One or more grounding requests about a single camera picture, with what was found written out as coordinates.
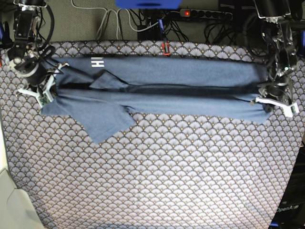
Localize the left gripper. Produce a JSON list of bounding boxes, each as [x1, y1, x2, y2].
[[258, 76, 293, 105]]

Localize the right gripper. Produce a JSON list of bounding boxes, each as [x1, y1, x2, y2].
[[4, 47, 55, 92]]

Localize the blue T-shirt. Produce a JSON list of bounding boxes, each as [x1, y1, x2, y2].
[[41, 56, 270, 143]]

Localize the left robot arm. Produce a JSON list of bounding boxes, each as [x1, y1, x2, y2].
[[254, 0, 297, 104]]

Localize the blue plastic box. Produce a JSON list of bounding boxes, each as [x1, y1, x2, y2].
[[115, 0, 182, 9]]

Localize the black power strip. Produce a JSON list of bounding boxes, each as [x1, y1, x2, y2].
[[179, 9, 233, 21]]

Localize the red black clamp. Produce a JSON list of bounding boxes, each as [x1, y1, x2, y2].
[[162, 42, 171, 56]]

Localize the black OpenArm case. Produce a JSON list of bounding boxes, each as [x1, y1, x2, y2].
[[269, 141, 305, 229]]

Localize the fan patterned table cloth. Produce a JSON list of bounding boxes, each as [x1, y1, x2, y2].
[[0, 39, 305, 229]]

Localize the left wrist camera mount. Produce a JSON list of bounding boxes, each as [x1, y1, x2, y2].
[[250, 96, 300, 118]]

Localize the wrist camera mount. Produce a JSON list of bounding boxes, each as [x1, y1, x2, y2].
[[17, 62, 70, 108], [250, 96, 300, 118]]

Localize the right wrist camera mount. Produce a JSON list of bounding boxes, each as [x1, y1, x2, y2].
[[17, 62, 70, 108]]

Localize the white cables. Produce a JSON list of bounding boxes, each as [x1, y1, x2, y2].
[[71, 0, 160, 40]]

